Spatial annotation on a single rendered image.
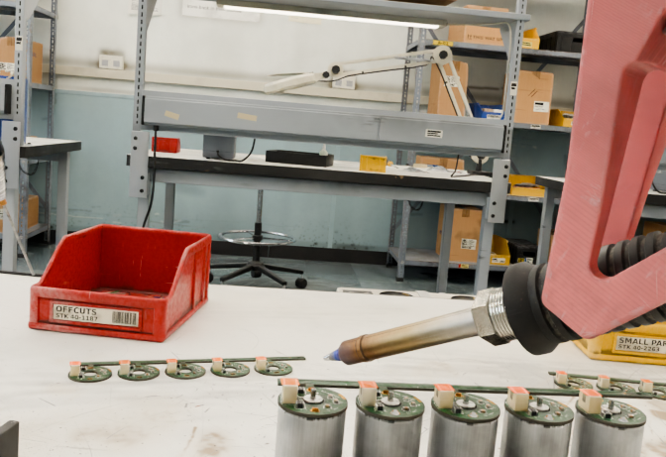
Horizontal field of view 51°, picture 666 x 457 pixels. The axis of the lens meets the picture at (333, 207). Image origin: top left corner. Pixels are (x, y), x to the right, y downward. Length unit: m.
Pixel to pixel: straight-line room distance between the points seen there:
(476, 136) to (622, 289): 2.41
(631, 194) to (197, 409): 0.28
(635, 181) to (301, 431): 0.13
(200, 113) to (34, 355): 2.05
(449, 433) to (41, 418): 0.22
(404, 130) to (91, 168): 2.72
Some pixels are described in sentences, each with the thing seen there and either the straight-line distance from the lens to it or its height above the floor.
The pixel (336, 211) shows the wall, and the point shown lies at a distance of 4.65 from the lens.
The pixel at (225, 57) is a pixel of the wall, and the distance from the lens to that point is 4.64.
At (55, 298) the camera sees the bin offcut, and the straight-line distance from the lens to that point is 0.53.
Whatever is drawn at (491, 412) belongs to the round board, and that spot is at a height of 0.81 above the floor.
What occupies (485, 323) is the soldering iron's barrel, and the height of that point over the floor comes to 0.86.
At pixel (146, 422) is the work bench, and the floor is 0.75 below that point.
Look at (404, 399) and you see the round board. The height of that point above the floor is 0.81.
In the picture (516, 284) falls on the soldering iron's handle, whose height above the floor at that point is 0.87.
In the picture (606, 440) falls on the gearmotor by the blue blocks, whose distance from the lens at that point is 0.28.
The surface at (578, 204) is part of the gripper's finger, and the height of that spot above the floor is 0.90.
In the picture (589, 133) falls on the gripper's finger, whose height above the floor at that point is 0.91.
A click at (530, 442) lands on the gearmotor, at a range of 0.27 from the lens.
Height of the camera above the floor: 0.91
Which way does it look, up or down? 7 degrees down
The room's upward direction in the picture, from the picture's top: 5 degrees clockwise
